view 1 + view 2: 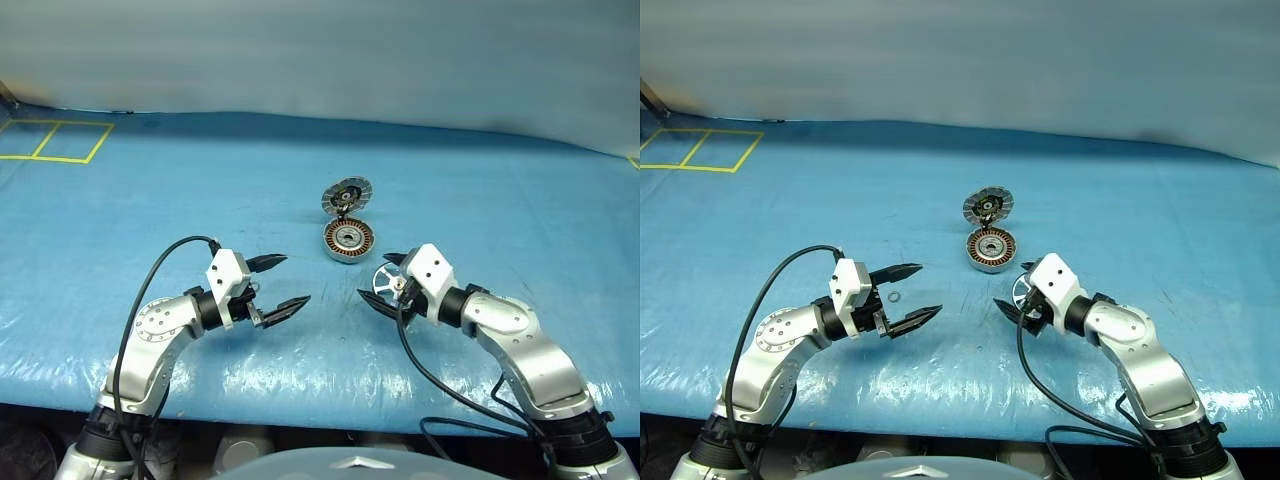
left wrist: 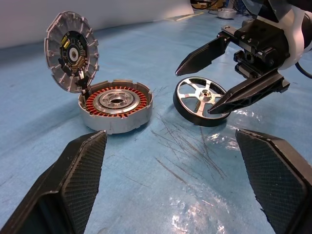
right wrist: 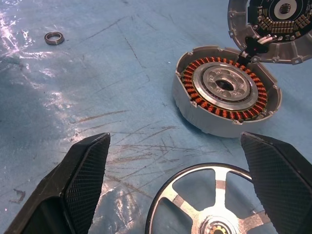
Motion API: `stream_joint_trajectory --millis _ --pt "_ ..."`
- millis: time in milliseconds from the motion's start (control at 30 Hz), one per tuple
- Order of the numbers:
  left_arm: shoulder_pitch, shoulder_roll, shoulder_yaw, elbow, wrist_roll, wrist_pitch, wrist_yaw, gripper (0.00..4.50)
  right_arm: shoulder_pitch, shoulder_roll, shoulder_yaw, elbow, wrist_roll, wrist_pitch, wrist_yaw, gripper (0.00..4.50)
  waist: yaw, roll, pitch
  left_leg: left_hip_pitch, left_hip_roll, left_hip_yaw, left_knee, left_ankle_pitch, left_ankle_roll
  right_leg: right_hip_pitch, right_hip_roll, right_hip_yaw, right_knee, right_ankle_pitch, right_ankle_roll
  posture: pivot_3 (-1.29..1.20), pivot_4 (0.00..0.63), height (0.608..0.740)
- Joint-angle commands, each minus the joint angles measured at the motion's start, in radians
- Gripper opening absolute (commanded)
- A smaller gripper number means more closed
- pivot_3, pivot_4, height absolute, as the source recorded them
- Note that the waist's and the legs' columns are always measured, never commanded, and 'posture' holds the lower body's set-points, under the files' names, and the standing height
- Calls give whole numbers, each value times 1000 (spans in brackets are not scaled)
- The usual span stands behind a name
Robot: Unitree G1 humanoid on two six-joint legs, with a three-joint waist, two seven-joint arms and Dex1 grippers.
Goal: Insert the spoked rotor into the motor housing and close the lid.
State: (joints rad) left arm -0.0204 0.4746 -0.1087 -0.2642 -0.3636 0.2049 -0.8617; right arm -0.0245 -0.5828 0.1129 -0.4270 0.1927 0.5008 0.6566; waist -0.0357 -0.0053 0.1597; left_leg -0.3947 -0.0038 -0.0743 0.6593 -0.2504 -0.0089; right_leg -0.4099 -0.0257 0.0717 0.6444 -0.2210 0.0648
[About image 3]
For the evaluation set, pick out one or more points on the blue plastic table cover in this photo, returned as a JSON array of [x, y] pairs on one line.
[[122, 85]]

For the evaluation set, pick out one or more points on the small round rotor cap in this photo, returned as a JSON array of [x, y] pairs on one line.
[[280, 52]]

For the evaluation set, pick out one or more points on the motor stator with copper windings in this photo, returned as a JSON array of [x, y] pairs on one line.
[[229, 102]]

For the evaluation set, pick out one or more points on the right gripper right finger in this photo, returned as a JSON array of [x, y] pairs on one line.
[[280, 175]]

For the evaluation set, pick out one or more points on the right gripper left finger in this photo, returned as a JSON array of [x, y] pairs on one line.
[[80, 180]]

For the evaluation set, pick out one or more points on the silver spoked wheel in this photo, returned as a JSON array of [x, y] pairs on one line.
[[219, 192]]

